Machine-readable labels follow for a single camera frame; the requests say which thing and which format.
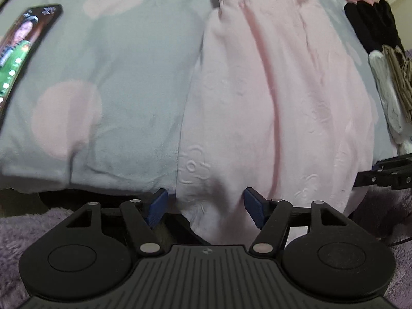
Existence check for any black garment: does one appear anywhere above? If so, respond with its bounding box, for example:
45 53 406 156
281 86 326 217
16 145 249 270
344 0 406 55

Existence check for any light pink embossed garment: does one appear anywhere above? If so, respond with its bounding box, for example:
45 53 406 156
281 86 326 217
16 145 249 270
175 0 379 245

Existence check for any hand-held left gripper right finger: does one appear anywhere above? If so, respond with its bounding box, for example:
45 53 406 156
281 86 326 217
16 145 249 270
243 187 349 258

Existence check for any white garment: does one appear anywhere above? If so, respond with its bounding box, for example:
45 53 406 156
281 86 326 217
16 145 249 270
368 50 412 145

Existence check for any purple fluffy cloth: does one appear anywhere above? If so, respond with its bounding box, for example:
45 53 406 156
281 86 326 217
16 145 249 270
0 187 412 309

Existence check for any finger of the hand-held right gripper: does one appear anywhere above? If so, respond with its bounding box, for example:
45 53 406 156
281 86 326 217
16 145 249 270
352 167 412 191
372 154 412 171

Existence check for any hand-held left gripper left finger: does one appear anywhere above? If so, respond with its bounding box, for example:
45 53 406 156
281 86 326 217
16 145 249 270
65 188 169 258

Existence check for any black smartphone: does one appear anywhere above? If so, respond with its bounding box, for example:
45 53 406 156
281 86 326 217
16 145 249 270
0 4 63 126

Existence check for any beige striped garment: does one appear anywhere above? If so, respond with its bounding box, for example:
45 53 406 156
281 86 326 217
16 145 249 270
382 45 412 123

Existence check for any thin black cable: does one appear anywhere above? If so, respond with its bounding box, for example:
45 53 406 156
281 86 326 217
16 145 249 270
386 234 412 247

